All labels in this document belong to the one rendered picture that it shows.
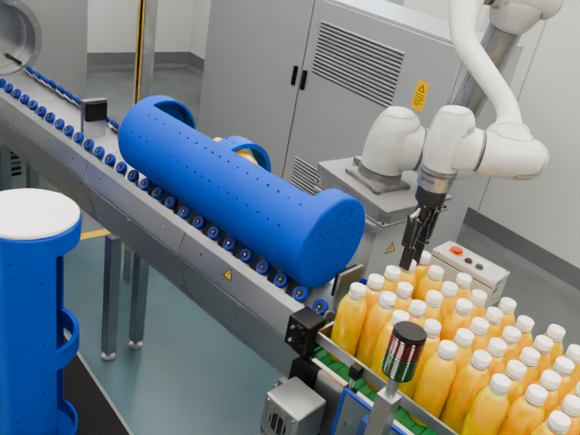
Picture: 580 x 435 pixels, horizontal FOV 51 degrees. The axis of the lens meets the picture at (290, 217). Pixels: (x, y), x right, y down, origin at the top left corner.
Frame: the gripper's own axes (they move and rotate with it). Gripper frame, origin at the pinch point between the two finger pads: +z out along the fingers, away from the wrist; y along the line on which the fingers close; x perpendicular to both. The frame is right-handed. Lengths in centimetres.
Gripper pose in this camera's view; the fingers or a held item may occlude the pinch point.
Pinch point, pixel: (412, 255)
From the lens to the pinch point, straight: 167.8
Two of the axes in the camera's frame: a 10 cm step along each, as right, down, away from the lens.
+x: 7.1, 4.3, -5.6
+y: -6.9, 2.3, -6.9
